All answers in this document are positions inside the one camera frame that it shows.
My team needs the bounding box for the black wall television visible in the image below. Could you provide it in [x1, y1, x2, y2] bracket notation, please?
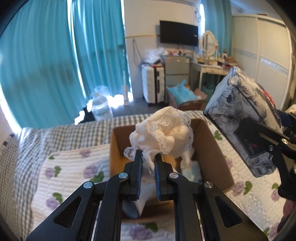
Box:
[159, 20, 199, 47]

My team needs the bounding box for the teal curtain middle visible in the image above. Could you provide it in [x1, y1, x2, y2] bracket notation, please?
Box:
[71, 1, 130, 98]

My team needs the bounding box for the white floral quilt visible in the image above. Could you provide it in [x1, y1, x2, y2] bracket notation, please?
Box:
[31, 111, 285, 240]

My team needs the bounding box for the teal curtain left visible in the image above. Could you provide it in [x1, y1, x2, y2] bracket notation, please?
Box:
[1, 1, 86, 128]

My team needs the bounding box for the white knit glove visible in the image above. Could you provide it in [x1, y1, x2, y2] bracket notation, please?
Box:
[122, 179, 159, 219]

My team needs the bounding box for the white oval vanity mirror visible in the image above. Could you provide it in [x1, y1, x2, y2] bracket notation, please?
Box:
[199, 30, 216, 58]

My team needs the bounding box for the clear water jug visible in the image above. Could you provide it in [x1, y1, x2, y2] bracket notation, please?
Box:
[91, 86, 113, 121]

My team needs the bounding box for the brown cardboard box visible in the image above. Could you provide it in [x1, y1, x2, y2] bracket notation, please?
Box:
[109, 118, 234, 221]

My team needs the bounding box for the light blue soft item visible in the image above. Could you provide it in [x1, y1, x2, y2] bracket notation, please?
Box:
[180, 148, 203, 184]

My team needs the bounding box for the floral tissue paper pack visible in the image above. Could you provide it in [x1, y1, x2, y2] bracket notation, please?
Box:
[203, 66, 284, 178]

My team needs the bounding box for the grey checked bed sheet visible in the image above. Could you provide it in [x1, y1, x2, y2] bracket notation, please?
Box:
[0, 110, 204, 239]

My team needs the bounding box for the cream lace fabric bundle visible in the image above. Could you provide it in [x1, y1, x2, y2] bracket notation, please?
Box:
[124, 106, 193, 172]

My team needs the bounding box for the teal curtain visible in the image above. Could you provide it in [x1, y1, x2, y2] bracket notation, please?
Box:
[71, 1, 130, 98]
[1, 1, 86, 128]
[202, 0, 233, 56]

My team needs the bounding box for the white dressing table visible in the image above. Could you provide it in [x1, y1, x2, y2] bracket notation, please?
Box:
[189, 63, 230, 90]

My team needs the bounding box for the white suitcase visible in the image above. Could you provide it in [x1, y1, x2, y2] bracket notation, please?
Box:
[142, 65, 165, 104]

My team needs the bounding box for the teal curtain right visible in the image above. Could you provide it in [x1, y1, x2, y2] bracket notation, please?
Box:
[202, 0, 233, 56]

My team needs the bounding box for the box with blue bubble wrap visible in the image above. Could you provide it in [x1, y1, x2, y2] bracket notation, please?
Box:
[166, 80, 208, 111]

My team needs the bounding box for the white louvered wardrobe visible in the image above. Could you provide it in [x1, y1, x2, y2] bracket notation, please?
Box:
[232, 15, 292, 109]

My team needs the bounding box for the grey mini fridge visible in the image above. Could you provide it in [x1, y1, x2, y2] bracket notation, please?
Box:
[163, 55, 190, 87]

